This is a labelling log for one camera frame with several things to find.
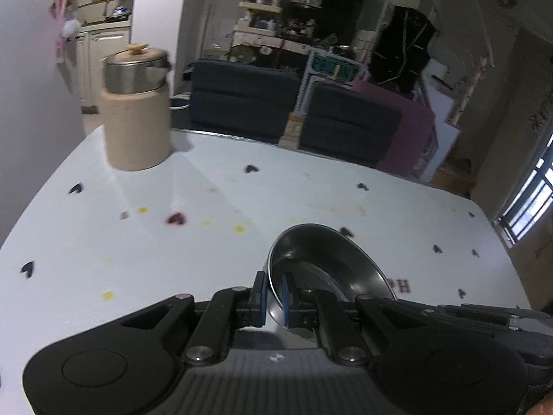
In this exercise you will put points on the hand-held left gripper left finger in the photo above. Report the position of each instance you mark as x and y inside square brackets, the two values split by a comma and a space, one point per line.
[259, 302]

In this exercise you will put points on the oval steel bowl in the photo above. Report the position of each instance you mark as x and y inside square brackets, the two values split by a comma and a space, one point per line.
[332, 268]

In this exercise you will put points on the teal sign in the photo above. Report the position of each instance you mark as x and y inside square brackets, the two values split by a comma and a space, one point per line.
[335, 67]

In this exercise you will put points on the window with black grille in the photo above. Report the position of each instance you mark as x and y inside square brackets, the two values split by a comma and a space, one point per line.
[529, 199]

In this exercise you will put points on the white kitchen cabinets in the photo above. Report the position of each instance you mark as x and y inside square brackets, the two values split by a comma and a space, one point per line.
[101, 43]

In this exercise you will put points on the cardboard box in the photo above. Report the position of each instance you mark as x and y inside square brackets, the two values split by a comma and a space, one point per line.
[291, 132]

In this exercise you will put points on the beige jug with steel lid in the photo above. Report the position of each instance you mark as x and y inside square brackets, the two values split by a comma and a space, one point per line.
[136, 121]

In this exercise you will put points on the white plush toy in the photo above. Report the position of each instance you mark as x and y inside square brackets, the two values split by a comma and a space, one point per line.
[70, 28]

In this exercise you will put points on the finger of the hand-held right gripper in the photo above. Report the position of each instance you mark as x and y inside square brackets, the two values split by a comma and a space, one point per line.
[471, 313]

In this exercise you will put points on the pink ribbon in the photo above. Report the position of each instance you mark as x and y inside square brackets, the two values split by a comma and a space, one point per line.
[60, 13]

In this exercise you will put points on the black vest with white trim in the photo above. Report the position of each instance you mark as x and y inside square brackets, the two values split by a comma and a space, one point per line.
[401, 47]

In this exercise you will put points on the dark blue chair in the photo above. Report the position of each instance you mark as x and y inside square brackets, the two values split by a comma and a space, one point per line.
[242, 99]
[350, 127]

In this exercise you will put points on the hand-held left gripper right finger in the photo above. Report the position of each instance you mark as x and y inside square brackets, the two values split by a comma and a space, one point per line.
[286, 300]

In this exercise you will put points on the white shelf rack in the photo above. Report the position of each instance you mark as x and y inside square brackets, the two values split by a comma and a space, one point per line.
[259, 19]

